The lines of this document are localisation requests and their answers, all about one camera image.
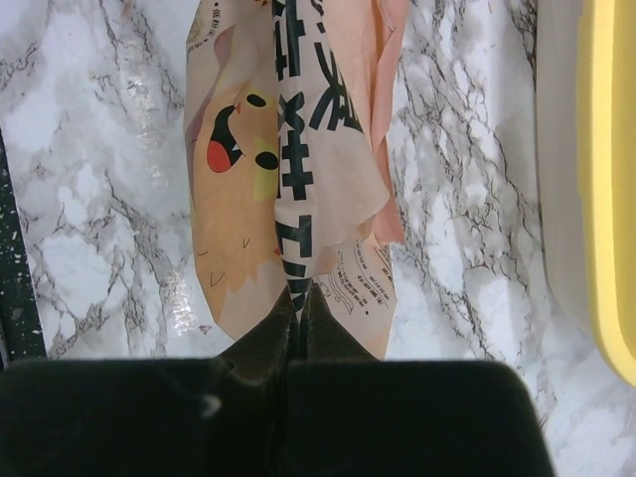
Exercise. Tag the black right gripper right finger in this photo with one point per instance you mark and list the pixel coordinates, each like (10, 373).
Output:
(349, 414)

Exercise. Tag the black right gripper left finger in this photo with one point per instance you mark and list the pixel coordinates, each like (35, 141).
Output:
(157, 417)

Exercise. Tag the pink cat litter bag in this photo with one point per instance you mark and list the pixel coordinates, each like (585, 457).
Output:
(286, 123)

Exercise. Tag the yellow litter box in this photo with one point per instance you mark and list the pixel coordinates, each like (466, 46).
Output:
(585, 104)

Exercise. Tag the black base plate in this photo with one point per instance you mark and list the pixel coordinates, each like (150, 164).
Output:
(21, 331)

